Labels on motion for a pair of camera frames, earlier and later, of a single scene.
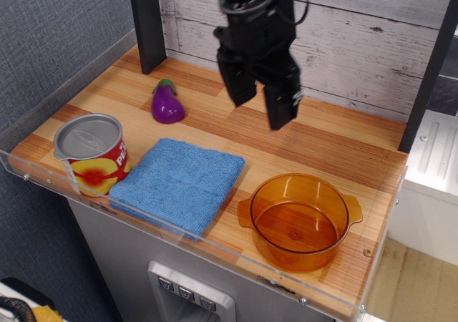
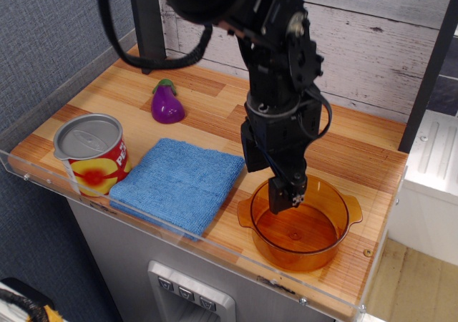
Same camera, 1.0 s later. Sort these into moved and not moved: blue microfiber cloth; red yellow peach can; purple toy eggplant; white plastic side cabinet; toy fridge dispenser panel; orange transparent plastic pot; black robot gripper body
Moved: black robot gripper body
Not moved: red yellow peach can; white plastic side cabinet; orange transparent plastic pot; blue microfiber cloth; purple toy eggplant; toy fridge dispenser panel
